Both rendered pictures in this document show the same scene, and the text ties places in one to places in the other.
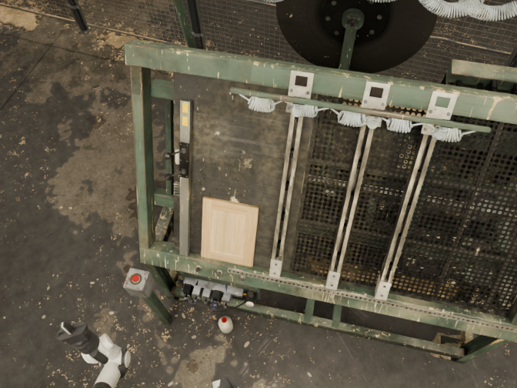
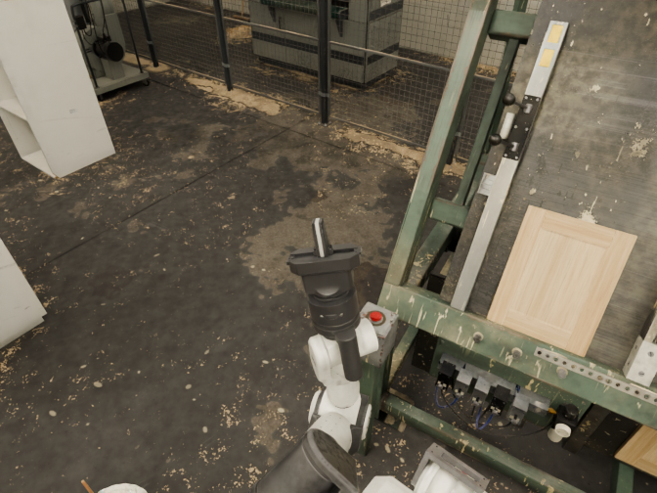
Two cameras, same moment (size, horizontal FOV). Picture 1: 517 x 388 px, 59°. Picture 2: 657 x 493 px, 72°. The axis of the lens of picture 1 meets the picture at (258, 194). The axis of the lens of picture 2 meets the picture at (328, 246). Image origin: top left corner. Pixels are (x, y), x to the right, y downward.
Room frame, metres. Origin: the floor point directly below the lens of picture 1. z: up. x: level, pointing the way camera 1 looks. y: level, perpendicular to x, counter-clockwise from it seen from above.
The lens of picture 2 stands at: (-0.08, 0.61, 2.09)
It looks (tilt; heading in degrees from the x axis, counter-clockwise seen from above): 41 degrees down; 15
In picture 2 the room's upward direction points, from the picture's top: straight up
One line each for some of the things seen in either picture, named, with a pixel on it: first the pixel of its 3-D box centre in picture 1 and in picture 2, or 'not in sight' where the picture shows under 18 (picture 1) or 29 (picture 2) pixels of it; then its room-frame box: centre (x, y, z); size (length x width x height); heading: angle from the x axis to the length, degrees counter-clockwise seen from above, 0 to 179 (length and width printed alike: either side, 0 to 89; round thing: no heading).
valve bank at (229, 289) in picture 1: (218, 296); (496, 402); (0.85, 0.28, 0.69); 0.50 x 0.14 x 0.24; 75
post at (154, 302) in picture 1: (157, 306); (366, 406); (0.90, 0.72, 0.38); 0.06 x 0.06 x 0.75; 75
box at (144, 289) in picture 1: (139, 284); (373, 335); (0.90, 0.72, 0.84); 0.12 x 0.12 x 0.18; 75
